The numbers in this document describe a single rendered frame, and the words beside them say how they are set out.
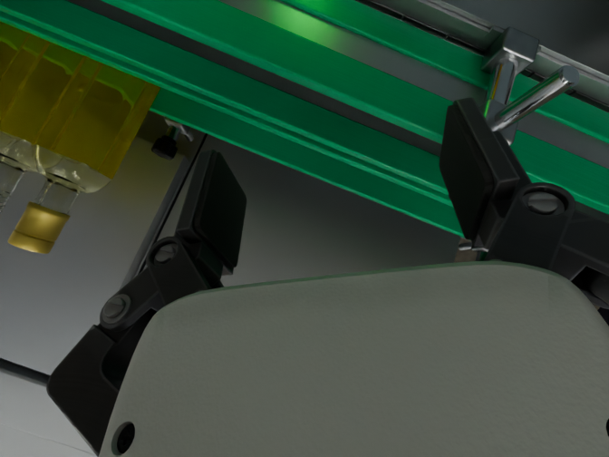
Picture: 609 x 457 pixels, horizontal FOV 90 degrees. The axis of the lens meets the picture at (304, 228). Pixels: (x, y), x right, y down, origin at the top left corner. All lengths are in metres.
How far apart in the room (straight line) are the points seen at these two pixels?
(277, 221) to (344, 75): 0.30
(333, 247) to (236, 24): 0.34
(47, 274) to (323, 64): 0.45
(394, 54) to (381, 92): 0.04
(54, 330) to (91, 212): 0.16
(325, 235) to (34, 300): 0.41
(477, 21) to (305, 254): 0.35
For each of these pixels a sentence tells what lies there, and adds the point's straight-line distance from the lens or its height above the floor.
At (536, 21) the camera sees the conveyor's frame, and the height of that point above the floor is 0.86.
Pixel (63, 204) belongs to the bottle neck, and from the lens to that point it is 0.40.
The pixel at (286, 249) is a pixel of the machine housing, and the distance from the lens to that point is 0.49.
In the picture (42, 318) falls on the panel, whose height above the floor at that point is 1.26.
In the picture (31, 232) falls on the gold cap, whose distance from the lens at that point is 0.39.
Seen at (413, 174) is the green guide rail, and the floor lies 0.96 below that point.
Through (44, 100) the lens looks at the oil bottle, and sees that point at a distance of 0.42.
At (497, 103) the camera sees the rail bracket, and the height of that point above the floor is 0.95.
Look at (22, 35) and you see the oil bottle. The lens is 0.47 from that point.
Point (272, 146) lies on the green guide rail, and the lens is 0.40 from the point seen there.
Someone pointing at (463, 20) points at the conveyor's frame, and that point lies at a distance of 0.30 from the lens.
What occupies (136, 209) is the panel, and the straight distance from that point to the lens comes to 0.50.
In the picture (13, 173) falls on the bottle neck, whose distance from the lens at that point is 0.43.
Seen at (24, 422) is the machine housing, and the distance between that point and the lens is 0.58.
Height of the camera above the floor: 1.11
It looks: 11 degrees down
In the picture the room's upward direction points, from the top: 159 degrees counter-clockwise
